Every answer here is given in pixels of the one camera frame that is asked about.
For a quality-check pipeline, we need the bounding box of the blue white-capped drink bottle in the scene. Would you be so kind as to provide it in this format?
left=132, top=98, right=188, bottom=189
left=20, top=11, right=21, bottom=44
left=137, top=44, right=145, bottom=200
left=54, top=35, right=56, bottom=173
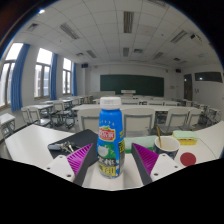
left=96, top=96, right=126, bottom=180

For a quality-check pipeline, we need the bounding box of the small bright window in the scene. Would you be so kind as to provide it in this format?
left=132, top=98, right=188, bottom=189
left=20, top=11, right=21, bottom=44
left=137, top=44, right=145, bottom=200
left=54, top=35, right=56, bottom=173
left=62, top=57, right=73, bottom=95

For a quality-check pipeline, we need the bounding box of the dark green chalkboard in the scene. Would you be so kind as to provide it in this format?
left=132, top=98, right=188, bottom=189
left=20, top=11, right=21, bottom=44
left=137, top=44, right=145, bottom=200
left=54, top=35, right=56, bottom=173
left=99, top=74, right=165, bottom=98

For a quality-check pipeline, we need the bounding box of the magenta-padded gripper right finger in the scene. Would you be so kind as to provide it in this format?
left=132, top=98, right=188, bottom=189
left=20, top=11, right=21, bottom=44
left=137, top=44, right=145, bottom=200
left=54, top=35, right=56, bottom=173
left=130, top=142, right=184, bottom=186

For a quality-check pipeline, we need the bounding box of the dark door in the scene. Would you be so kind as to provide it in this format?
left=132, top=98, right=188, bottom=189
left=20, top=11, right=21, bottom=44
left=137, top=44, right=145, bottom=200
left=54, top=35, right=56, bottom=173
left=183, top=73, right=194, bottom=102

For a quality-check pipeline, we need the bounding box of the dark wall window panel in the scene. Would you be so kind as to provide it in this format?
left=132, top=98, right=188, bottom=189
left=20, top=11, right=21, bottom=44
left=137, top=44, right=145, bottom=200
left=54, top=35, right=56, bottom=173
left=194, top=71, right=224, bottom=84

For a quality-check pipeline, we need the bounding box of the dark blue mug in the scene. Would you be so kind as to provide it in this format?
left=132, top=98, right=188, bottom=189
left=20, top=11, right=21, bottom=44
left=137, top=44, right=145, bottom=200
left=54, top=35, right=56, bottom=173
left=153, top=135, right=181, bottom=161

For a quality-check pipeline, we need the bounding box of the white classroom desks group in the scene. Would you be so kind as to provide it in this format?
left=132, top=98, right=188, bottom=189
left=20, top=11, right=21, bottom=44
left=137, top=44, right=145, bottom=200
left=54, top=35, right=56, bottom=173
left=0, top=89, right=214, bottom=138

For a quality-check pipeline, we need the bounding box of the medium bright window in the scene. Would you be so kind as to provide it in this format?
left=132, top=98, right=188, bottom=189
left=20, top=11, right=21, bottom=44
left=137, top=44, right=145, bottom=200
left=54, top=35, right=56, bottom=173
left=33, top=47, right=54, bottom=99

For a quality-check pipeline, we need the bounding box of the ceiling projector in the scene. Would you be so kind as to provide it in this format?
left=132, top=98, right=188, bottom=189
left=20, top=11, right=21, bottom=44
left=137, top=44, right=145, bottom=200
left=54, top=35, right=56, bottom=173
left=189, top=32, right=203, bottom=43

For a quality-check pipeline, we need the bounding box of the green and yellow sponge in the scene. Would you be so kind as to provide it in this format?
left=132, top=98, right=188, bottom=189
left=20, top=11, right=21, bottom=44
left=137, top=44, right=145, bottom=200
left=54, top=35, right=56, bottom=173
left=171, top=130, right=200, bottom=146

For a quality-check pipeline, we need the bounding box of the small blue curtain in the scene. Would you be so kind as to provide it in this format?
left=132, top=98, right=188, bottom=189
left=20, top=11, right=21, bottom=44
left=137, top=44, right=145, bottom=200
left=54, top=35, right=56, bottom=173
left=71, top=62, right=79, bottom=97

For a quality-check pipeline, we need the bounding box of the ceiling lights group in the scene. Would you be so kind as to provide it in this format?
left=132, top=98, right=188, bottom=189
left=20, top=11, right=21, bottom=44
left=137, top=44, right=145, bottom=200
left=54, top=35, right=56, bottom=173
left=26, top=9, right=188, bottom=64

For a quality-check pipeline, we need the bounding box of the large bright window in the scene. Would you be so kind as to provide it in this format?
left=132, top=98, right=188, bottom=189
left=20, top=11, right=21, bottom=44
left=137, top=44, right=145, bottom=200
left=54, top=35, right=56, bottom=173
left=0, top=42, right=25, bottom=108

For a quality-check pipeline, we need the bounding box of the large blue curtain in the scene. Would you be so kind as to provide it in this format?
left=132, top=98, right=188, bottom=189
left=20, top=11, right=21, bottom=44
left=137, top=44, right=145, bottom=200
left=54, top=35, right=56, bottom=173
left=10, top=43, right=31, bottom=112

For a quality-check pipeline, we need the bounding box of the white classroom chairs group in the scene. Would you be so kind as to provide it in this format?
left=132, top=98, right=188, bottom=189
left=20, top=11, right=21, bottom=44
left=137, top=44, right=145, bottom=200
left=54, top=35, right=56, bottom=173
left=20, top=94, right=223, bottom=137

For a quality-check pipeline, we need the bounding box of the wooden stick in mug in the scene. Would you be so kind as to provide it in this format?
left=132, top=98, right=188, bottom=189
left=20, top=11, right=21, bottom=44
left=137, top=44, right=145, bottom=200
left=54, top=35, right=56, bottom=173
left=156, top=125, right=163, bottom=148

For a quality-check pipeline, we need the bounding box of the flat round red coaster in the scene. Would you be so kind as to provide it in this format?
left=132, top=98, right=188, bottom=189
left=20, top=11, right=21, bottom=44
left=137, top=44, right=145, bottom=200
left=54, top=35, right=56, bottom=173
left=179, top=151, right=198, bottom=167

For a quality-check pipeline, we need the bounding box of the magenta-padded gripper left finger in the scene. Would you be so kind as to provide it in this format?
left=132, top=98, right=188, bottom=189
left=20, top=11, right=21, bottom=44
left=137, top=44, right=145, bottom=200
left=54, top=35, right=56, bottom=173
left=45, top=143, right=98, bottom=187

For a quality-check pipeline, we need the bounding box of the bunch of keys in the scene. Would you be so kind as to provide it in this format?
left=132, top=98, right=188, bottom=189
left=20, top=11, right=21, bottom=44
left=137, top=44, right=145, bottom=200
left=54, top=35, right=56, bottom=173
left=48, top=141, right=80, bottom=155

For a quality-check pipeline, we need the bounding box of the black notebook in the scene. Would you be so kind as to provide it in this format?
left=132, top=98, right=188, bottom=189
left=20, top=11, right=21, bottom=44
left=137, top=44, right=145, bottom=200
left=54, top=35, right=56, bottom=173
left=47, top=129, right=100, bottom=160

